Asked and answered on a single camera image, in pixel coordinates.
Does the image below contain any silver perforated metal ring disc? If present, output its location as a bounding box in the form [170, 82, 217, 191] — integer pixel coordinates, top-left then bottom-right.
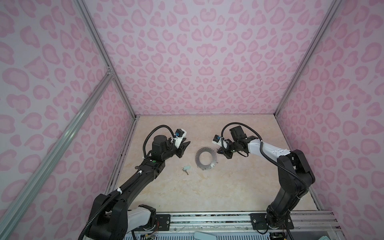
[195, 147, 218, 171]

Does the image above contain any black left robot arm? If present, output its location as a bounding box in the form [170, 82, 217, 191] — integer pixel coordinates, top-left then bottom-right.
[79, 135, 190, 240]

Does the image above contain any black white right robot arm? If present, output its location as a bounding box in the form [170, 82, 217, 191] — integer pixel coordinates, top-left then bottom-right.
[213, 122, 316, 229]

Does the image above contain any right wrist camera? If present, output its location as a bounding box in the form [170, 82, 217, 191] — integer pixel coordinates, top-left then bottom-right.
[212, 135, 229, 150]

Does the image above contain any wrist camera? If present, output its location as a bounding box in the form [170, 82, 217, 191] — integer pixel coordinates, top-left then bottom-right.
[174, 129, 187, 149]
[212, 135, 229, 150]

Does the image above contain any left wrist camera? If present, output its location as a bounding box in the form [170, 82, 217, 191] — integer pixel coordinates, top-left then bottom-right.
[174, 129, 187, 149]

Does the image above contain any black corrugated left cable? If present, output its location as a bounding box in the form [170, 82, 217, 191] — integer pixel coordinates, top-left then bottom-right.
[77, 125, 178, 240]

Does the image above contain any black corrugated cable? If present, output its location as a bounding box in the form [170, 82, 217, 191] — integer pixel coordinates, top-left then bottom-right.
[220, 122, 310, 193]
[77, 125, 178, 240]

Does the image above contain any black corrugated right cable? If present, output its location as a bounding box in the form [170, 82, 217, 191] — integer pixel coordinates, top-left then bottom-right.
[220, 122, 310, 193]

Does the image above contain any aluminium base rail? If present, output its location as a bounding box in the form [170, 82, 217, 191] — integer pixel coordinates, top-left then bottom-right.
[80, 211, 343, 240]

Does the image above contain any diagonal aluminium frame bar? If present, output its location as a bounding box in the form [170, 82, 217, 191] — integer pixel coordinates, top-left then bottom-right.
[1, 73, 114, 240]

